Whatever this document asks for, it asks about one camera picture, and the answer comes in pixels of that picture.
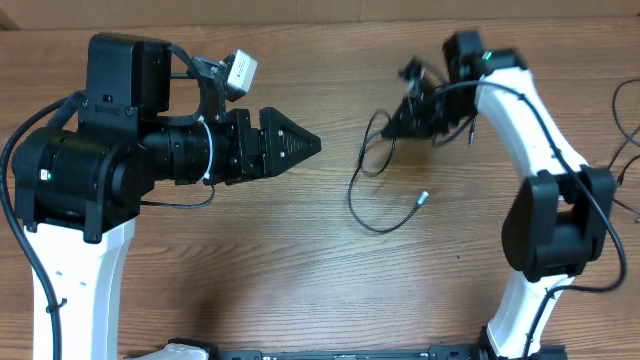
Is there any black cable bundle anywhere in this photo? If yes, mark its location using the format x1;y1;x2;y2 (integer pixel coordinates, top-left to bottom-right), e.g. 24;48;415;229
347;109;431;235

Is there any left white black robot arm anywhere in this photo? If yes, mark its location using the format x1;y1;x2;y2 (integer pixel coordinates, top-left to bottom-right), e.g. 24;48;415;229
1;33;321;359

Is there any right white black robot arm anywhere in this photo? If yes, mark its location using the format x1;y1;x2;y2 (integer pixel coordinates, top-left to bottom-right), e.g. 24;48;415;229
382;31;616;359

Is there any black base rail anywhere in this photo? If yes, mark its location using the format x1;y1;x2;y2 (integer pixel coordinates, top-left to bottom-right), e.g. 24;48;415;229
124;337;569;360

